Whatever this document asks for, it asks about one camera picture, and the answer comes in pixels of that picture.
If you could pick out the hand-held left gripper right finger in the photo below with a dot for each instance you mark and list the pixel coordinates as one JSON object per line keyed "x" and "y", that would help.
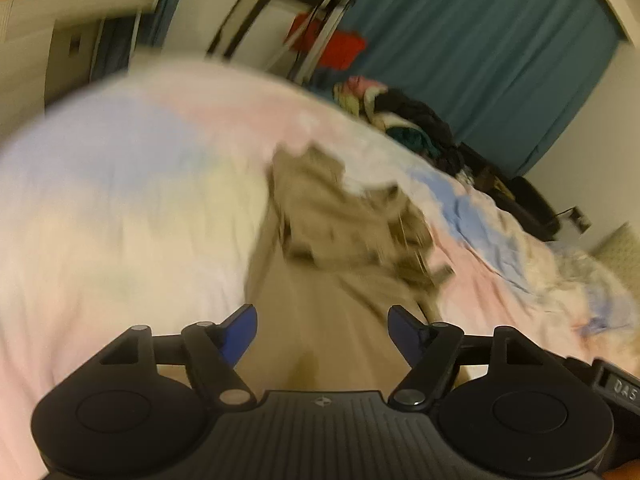
{"x": 402, "y": 335}

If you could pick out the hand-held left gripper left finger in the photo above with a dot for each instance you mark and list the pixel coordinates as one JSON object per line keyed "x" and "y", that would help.
{"x": 242, "y": 332}

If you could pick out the beige trousers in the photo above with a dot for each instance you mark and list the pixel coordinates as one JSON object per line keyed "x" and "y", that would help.
{"x": 350, "y": 240}

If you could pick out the pile of mixed clothes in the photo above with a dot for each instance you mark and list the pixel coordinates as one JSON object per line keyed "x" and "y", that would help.
{"x": 405, "y": 120}

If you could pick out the white pillow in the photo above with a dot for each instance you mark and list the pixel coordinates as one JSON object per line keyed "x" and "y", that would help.
{"x": 622, "y": 255}

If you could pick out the pastel tie-dye blanket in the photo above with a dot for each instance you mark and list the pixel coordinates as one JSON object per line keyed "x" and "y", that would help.
{"x": 125, "y": 185}

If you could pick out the red bag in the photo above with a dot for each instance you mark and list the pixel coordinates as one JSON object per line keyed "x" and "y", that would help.
{"x": 340, "y": 50}

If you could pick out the wide teal curtain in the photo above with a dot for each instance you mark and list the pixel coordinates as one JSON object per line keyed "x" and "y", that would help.
{"x": 490, "y": 55}

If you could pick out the silver tripod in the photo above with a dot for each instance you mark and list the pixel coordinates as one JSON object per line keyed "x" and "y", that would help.
{"x": 320, "y": 30}

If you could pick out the narrow teal curtain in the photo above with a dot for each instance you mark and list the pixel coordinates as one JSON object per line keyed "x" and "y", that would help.
{"x": 160, "y": 15}

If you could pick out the white dresser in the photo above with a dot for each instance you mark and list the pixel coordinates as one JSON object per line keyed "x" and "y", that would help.
{"x": 60, "y": 35}

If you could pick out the wall outlet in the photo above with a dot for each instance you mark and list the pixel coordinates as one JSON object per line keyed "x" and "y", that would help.
{"x": 581, "y": 219}

